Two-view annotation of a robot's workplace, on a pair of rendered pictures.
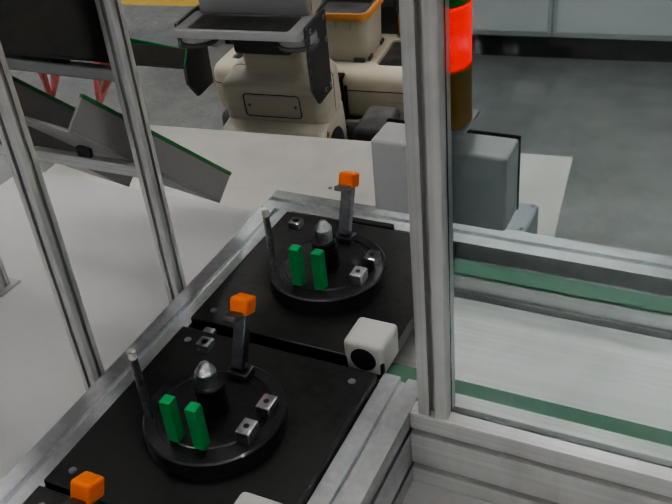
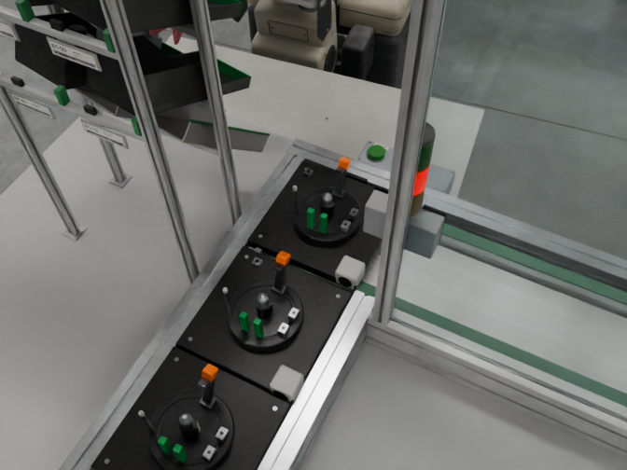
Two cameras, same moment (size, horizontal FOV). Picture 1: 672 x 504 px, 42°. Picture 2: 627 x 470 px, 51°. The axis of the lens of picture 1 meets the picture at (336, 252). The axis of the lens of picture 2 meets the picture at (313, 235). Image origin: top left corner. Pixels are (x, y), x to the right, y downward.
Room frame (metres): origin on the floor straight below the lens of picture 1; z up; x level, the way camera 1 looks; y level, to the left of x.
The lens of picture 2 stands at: (0.04, 0.05, 2.05)
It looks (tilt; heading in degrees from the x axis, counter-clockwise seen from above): 54 degrees down; 0
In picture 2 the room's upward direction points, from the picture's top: 1 degrees counter-clockwise
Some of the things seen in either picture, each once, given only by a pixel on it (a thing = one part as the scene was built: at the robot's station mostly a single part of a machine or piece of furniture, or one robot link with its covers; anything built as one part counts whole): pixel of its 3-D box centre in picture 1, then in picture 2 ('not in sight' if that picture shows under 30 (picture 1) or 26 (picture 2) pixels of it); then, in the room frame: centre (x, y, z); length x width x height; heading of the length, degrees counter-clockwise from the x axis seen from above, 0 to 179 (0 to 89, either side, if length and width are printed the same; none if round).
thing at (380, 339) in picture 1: (371, 346); (350, 272); (0.72, -0.03, 0.97); 0.05 x 0.05 x 0.04; 62
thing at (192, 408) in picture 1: (210, 393); (263, 306); (0.63, 0.13, 1.01); 0.24 x 0.24 x 0.13; 62
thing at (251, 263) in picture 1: (329, 283); (327, 221); (0.85, 0.01, 0.96); 0.24 x 0.24 x 0.02; 62
